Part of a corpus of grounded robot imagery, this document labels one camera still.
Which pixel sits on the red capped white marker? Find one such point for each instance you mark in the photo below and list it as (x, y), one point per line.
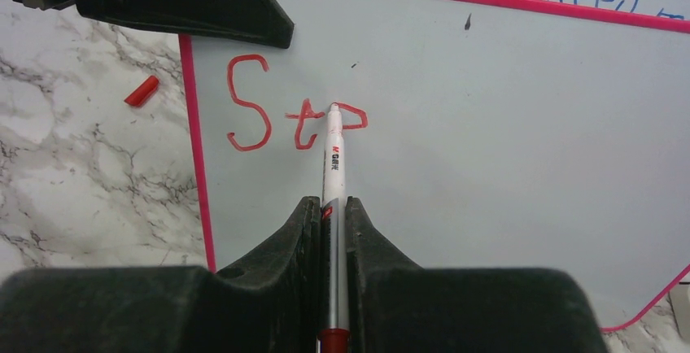
(334, 329)

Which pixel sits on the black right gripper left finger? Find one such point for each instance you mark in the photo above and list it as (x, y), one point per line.
(265, 301)

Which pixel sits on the red marker cap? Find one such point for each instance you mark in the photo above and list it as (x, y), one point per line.
(143, 92)

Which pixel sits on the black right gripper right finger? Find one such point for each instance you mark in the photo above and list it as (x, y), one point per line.
(398, 306)

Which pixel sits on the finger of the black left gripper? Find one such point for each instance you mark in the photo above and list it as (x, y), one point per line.
(261, 22)

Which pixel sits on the red framed whiteboard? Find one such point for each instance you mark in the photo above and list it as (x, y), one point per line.
(478, 133)

